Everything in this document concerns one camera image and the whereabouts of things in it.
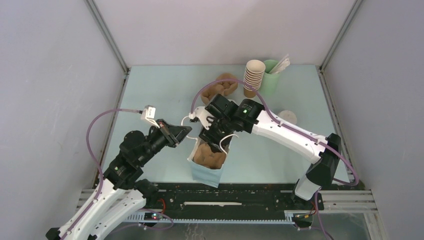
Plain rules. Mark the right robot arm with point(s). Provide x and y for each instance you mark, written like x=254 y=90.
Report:
x=322 y=152

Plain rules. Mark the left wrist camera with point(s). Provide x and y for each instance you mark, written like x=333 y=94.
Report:
x=148 y=116

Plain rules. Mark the green holder cup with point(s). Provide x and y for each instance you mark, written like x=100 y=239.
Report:
x=269 y=81

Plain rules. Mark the stack of paper cups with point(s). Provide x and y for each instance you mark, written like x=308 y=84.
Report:
x=254 y=73

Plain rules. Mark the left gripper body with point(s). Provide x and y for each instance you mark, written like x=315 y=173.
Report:
x=163 y=135

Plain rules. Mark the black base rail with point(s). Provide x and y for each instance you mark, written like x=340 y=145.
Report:
x=270 y=203

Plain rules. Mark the white cup lid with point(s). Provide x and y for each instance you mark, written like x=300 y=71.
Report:
x=288 y=116

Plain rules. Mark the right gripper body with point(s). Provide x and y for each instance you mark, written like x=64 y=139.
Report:
x=219 y=131

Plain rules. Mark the white paper bag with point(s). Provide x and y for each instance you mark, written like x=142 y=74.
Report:
x=201 y=174

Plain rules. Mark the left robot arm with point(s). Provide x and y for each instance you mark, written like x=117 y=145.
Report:
x=122 y=192

